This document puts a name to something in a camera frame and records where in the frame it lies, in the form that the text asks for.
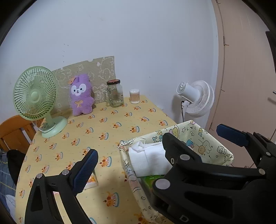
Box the white towel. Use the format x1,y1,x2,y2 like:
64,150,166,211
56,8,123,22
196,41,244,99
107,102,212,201
128,141,172,177

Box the green tissue pack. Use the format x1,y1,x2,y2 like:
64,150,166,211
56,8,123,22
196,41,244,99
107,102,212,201
140,175,164,193

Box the patterned fabric storage box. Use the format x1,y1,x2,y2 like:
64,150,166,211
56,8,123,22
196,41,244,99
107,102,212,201
118,120,234,223

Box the blue plaid bedding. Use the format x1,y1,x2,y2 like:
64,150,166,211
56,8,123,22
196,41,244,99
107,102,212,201
0,150,16,217

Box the beige door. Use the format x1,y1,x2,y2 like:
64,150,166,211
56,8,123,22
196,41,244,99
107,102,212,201
204,0,276,169

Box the black clothing on chair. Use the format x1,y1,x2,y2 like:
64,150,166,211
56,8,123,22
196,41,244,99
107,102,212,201
7,149,26,185

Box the white standing fan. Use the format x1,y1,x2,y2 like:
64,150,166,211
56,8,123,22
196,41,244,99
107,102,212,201
176,80,215,121

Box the yellow cake-pattern tablecloth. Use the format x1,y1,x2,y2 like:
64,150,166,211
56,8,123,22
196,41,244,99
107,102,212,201
15,97,175,223

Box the cotton swab container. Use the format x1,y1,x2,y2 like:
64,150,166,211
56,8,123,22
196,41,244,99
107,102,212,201
129,89,140,104

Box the wooden chair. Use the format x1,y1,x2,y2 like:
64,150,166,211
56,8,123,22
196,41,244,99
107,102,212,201
0,115,37,154

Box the glass jar with lid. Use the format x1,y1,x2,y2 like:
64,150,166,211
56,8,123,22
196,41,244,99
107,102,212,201
103,79,124,108

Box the purple plush toy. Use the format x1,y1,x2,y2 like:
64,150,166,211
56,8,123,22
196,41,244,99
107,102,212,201
70,74,95,116

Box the patterned cardboard backboard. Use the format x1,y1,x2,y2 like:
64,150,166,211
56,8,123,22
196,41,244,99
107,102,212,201
51,56,116,114

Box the green desk fan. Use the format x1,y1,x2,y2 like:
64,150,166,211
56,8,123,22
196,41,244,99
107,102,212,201
13,66,68,138

